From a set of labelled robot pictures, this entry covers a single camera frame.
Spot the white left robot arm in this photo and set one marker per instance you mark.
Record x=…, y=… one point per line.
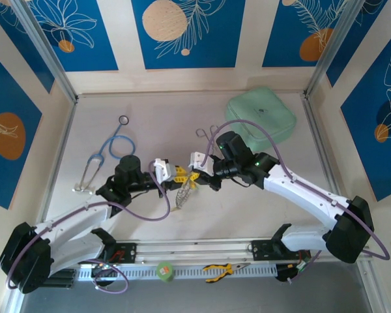
x=71, y=216

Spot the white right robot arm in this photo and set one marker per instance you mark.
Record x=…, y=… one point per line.
x=299, y=186

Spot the mint green zip pouch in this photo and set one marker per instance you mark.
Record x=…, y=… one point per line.
x=260, y=107

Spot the blue stethoscope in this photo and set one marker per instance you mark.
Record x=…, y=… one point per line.
x=124, y=120

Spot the yellow black pliers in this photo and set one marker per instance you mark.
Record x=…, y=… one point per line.
x=226, y=269

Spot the green tape roll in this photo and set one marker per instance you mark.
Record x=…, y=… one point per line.
x=164, y=270

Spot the black aluminium extrusion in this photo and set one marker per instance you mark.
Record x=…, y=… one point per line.
x=63, y=283

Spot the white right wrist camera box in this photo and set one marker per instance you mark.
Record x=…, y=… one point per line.
x=200, y=160

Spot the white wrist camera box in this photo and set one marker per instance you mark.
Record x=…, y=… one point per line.
x=200, y=160
x=163, y=169

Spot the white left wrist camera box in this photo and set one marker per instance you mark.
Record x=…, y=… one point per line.
x=163, y=169

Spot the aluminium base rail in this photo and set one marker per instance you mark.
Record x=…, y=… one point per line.
x=195, y=249

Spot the aluminium table edge rail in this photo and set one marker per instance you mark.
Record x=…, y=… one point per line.
x=319, y=143
x=57, y=156

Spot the black plastic bracket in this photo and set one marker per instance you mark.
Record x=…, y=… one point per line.
x=283, y=275

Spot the aluminium frame post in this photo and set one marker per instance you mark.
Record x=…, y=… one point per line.
x=14, y=303
x=42, y=42
x=369, y=287
x=332, y=42

